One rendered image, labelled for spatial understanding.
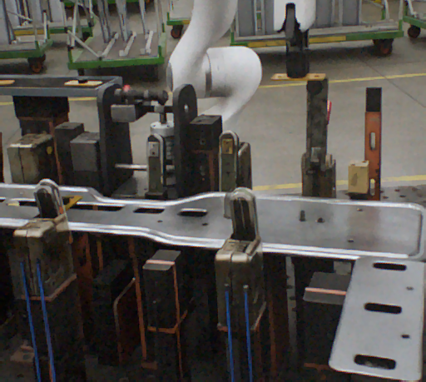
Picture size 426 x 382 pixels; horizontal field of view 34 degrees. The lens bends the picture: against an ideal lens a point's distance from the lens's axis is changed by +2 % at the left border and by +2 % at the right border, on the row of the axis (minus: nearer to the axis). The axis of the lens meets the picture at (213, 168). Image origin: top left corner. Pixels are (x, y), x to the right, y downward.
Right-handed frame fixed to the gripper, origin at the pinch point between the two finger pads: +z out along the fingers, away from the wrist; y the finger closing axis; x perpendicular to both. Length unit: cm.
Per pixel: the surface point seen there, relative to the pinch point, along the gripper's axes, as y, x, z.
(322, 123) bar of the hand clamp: -14.1, 1.4, 14.1
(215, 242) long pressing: 10.8, -12.3, 27.7
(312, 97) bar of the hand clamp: -15.8, -0.6, 9.6
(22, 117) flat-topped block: -30, -72, 19
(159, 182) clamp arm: -11.9, -31.4, 26.5
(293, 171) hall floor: -302, -65, 128
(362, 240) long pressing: 6.6, 10.9, 27.4
